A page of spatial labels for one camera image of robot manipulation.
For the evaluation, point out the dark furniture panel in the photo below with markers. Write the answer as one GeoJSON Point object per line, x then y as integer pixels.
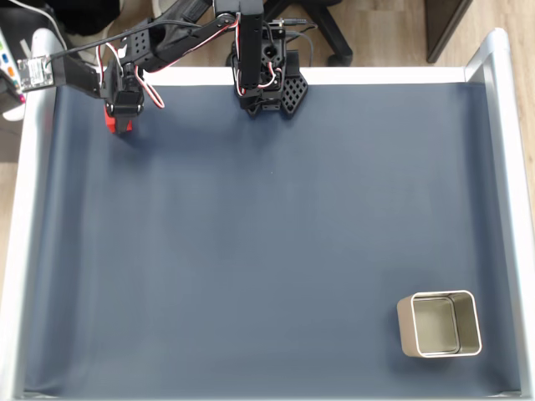
{"type": "Point", "coordinates": [445, 25]}

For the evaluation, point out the beige square metal container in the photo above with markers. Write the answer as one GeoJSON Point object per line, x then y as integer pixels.
{"type": "Point", "coordinates": [434, 326]}

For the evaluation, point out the white device with coloured labels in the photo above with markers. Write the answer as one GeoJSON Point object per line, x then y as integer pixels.
{"type": "Point", "coordinates": [10, 83]}

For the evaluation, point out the red cube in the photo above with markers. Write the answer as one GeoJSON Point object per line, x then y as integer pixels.
{"type": "Point", "coordinates": [109, 123]}

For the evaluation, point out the black office chair base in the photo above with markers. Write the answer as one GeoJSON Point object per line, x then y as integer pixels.
{"type": "Point", "coordinates": [334, 37]}

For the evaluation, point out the wrist camera board with mount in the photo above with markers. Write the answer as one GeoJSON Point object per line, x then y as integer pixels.
{"type": "Point", "coordinates": [71, 73]}

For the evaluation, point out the dark blue table mat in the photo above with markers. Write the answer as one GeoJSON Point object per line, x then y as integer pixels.
{"type": "Point", "coordinates": [251, 250]}

